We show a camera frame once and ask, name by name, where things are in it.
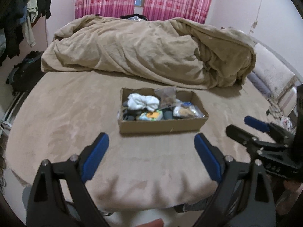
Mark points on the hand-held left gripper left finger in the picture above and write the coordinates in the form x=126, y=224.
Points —
x=95, y=157

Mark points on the clear bag with brown contents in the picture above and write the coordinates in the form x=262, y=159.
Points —
x=167, y=95

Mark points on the person's shoe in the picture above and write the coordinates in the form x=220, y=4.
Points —
x=181, y=208
x=108, y=213

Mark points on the white sock bundle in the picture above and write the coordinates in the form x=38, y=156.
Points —
x=143, y=101

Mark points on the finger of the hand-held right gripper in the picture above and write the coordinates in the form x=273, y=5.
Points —
x=256, y=123
x=239, y=136

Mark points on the person's right shoe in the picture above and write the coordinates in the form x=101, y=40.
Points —
x=181, y=208

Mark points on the black bag behind duvet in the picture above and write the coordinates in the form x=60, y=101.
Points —
x=133, y=17

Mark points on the light hanging garment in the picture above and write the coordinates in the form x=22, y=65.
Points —
x=30, y=26

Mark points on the dark hanging clothes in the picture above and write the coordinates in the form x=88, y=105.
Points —
x=11, y=23

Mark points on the green white tissue pack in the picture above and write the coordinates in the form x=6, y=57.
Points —
x=151, y=115

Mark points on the black backpack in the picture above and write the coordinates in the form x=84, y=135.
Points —
x=26, y=73

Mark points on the blue tissue pack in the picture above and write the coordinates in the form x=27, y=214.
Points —
x=187, y=103

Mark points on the person's left hand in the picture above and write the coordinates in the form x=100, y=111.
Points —
x=151, y=223

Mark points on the shoes on floor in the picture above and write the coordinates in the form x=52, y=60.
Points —
x=2, y=170

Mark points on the beige duvet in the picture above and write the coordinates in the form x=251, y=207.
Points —
x=142, y=49

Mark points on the person's right leg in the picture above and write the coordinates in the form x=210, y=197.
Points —
x=201, y=204

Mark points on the brown cardboard box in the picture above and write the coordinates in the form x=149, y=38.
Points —
x=161, y=126

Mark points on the bed with beige sheet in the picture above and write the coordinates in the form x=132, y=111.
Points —
x=66, y=113

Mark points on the grey sock pair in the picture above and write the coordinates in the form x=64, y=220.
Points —
x=131, y=115

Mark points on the white floral pillow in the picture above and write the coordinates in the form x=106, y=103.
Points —
x=274, y=69

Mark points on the metal bed frame rail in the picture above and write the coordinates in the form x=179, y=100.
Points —
x=13, y=110

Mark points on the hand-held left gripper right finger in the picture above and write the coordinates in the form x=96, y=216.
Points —
x=208, y=157

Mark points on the grey pillow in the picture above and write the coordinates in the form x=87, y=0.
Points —
x=259, y=85

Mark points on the person's right hand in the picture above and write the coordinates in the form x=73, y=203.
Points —
x=294, y=186

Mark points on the small clear plastic bag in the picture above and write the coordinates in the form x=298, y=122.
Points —
x=187, y=112

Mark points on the person's left shoe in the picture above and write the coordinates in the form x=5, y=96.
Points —
x=108, y=213

